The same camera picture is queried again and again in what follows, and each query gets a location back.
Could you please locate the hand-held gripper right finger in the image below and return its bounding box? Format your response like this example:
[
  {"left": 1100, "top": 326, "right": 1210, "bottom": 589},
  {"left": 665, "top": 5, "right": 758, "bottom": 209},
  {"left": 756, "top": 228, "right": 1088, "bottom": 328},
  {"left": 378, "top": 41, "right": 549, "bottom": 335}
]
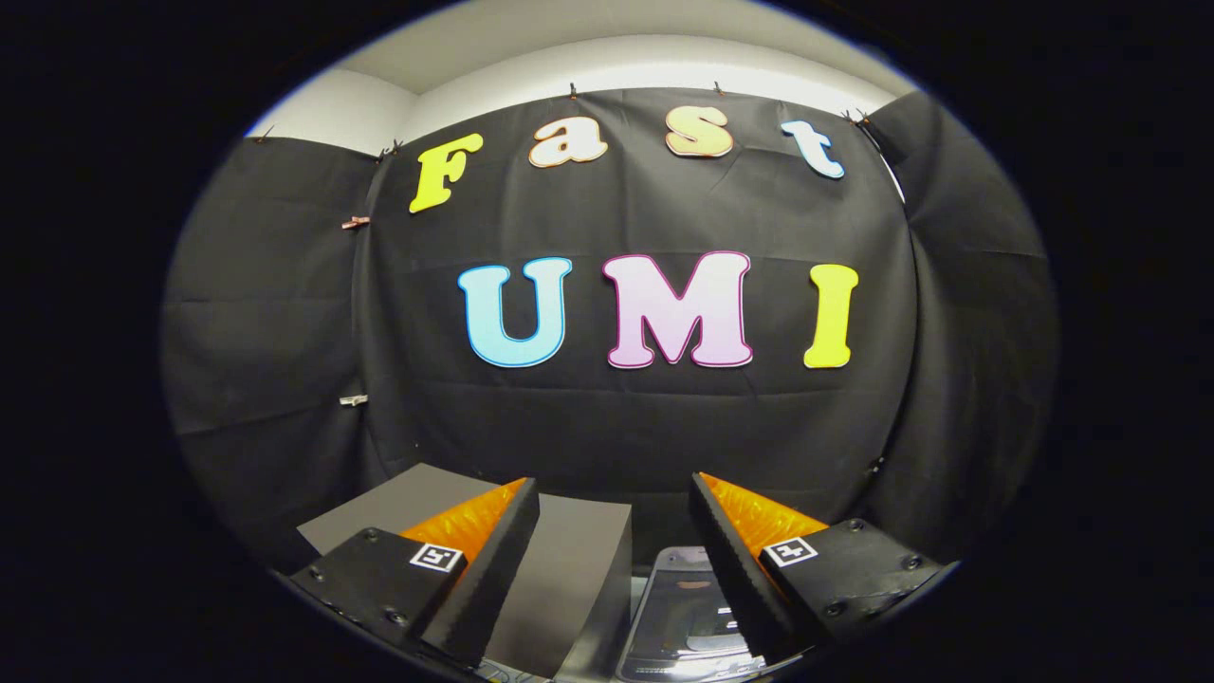
[{"left": 689, "top": 471, "right": 946, "bottom": 666}]

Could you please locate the black backdrop cloth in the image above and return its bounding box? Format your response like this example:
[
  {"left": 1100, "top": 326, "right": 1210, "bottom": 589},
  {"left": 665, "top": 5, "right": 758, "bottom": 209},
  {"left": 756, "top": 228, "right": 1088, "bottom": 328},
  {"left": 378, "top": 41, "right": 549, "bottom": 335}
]
[{"left": 161, "top": 87, "right": 1058, "bottom": 575}]

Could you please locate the grey box platform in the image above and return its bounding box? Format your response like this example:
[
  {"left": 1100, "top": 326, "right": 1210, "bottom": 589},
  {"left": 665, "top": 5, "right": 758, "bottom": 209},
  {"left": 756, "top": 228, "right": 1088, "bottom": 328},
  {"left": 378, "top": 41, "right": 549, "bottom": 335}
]
[{"left": 297, "top": 463, "right": 634, "bottom": 683}]

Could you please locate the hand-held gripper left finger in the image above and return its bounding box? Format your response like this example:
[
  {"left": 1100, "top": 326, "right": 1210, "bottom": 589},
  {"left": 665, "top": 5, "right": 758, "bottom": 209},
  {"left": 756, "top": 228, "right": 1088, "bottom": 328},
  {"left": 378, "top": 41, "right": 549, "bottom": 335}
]
[{"left": 289, "top": 476, "right": 541, "bottom": 669}]

